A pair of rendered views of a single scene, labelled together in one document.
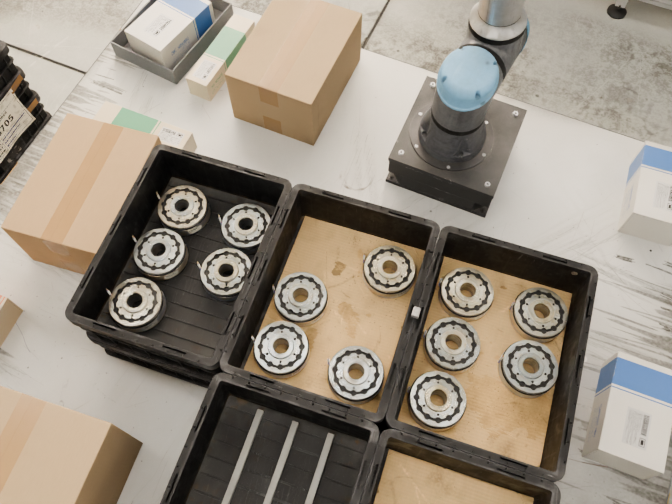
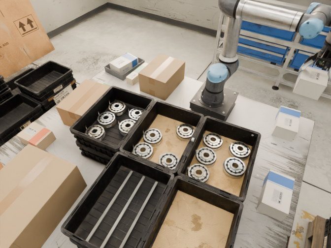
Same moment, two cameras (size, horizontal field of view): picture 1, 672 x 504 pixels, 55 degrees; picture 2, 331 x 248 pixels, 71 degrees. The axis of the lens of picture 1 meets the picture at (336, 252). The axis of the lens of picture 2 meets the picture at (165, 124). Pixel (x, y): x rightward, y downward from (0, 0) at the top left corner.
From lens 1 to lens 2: 0.38 m
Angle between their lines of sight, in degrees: 17
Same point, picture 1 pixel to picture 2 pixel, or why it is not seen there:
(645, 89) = not seen: hidden behind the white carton
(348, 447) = (162, 187)
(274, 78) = (154, 75)
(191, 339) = not seen: hidden behind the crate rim
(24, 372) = not seen: hidden behind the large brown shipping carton
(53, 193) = (75, 99)
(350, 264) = (172, 129)
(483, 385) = (216, 172)
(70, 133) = (85, 84)
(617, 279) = (271, 150)
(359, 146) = (180, 102)
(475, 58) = (219, 66)
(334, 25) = (176, 63)
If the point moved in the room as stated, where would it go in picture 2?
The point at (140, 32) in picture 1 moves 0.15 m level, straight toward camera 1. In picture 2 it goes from (114, 63) to (116, 74)
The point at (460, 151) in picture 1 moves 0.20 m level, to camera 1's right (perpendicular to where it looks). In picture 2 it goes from (214, 101) to (246, 104)
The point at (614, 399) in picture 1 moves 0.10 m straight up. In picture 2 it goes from (268, 185) to (275, 174)
